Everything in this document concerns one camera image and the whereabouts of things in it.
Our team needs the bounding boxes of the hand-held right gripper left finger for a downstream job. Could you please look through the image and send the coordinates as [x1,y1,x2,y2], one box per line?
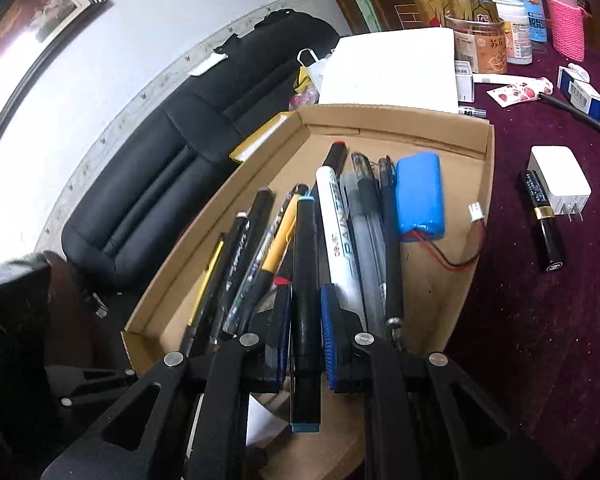
[40,285,295,480]

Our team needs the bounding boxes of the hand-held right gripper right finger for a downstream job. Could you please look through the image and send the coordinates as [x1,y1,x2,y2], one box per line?
[320,282,563,480]

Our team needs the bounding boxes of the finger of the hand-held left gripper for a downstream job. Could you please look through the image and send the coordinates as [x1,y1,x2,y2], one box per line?
[47,366,140,408]

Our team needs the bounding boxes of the thick black blue-ended stick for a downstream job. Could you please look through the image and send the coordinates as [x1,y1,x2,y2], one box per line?
[289,195,323,435]

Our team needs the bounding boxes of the pile of pens and markers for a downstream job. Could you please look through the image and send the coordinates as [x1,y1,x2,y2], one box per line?
[180,140,406,356]

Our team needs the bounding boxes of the brown cardboard tray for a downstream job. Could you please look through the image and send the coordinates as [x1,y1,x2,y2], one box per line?
[121,104,496,480]

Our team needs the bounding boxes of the blue battery pack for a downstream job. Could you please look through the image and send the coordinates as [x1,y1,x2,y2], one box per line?
[395,151,486,271]

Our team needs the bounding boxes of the white paper slip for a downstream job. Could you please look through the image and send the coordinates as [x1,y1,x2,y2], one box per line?
[247,400,288,448]

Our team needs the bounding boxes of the black leather sofa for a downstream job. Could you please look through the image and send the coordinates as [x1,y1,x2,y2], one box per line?
[60,10,356,291]

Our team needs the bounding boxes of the maroon velvet tablecloth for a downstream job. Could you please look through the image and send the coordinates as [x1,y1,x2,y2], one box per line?
[360,45,600,480]

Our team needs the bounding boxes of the pink plastic bag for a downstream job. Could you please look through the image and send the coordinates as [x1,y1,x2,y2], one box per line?
[289,87,321,111]

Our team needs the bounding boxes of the black gold lipstick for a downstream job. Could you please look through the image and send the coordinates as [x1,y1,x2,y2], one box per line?
[519,170,567,273]

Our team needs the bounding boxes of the white paper bag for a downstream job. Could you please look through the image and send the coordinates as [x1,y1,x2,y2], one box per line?
[296,48,337,106]

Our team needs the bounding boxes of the white flat box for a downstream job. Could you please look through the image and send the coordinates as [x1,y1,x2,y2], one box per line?
[317,27,461,115]

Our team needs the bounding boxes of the white cube charger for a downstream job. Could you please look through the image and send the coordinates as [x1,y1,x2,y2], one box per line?
[528,146,592,223]

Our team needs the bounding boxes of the white label tag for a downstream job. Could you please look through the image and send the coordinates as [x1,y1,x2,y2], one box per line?
[190,52,229,77]

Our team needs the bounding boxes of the small white barcode box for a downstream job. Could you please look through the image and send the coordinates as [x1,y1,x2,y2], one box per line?
[454,60,476,103]

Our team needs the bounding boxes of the strawberry print sachet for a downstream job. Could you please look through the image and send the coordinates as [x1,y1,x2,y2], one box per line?
[485,85,541,107]

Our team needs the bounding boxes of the white cream tube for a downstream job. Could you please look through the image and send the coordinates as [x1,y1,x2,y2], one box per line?
[472,72,553,92]

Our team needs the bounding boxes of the glass jar with sachets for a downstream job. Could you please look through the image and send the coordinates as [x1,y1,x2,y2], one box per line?
[445,14,508,75]

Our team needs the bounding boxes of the slim black pen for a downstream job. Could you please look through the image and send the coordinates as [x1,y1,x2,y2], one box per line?
[537,91,600,146]

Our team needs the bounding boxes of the blue white small box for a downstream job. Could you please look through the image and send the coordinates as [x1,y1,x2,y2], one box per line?
[557,65,600,121]

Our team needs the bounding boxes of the brown sachet packets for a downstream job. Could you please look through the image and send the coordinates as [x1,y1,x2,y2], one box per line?
[412,0,498,26]

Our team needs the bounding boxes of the white plastic jar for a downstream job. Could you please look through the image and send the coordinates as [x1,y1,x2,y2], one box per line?
[495,0,535,66]

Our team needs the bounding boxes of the blue label plastic jar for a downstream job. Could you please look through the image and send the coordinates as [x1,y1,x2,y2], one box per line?
[495,0,551,43]

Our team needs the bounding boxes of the pink knit cup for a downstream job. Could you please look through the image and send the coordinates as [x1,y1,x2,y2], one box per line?
[545,0,588,61]

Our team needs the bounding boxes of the framed wall picture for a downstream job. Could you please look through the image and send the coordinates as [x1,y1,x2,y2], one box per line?
[0,0,113,171]

